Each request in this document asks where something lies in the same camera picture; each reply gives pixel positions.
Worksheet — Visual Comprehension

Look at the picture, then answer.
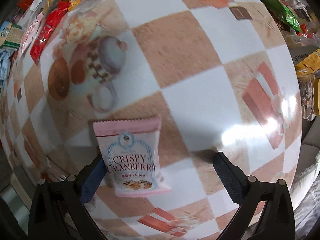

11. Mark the pink crispy cranberry packet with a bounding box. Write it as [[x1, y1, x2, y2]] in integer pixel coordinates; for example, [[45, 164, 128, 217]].
[[93, 116, 171, 198]]

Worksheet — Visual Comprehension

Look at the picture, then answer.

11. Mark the grey sofa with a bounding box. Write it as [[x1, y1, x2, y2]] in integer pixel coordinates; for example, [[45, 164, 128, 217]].
[[290, 118, 319, 239]]

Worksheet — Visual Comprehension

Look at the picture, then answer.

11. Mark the yellow snack box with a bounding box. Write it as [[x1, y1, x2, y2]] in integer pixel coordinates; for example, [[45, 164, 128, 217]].
[[295, 49, 320, 77]]

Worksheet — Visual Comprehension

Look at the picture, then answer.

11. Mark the light blue towel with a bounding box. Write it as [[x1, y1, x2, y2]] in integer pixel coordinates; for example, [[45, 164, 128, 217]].
[[0, 49, 13, 88]]

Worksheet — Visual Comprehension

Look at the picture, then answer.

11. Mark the green lid jar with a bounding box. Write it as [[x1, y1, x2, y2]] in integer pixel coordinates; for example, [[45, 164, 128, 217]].
[[0, 21, 24, 49]]

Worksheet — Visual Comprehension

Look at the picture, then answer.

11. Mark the flat red snack packet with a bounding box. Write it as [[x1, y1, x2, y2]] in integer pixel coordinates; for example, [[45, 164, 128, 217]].
[[30, 1, 71, 65]]

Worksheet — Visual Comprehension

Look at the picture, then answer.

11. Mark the green foil snack bag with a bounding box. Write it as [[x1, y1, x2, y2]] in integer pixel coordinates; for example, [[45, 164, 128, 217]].
[[261, 0, 303, 33]]

